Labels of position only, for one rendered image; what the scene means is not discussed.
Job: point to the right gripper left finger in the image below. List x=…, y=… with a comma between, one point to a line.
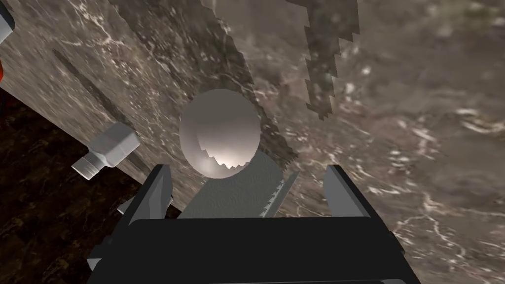
x=152, y=197

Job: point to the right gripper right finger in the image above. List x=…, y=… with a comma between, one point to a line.
x=342, y=199

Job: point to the white square bottle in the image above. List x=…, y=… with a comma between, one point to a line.
x=109, y=148

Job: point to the grey flat slab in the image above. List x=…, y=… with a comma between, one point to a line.
x=232, y=195

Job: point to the grey block-shaped object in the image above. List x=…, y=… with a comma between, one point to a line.
x=4, y=25

